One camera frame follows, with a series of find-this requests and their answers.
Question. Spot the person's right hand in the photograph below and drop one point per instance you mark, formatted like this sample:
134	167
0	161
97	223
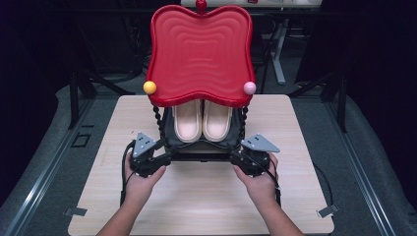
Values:
260	188

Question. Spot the grey table clamp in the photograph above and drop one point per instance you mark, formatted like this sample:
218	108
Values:
327	210
75	211

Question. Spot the red and black shoe rack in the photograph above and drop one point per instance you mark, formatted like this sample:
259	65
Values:
200	59

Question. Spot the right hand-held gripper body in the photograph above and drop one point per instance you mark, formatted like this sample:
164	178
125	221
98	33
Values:
252	164

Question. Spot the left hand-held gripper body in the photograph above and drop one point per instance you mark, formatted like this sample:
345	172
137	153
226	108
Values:
144	162

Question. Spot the grey metal floor rail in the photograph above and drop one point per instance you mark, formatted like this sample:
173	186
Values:
42	183
360	173

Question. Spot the black metal stand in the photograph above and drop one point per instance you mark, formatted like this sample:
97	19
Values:
74	98
342	101

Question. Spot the person's left hand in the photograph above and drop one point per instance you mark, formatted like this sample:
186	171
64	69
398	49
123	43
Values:
142	187

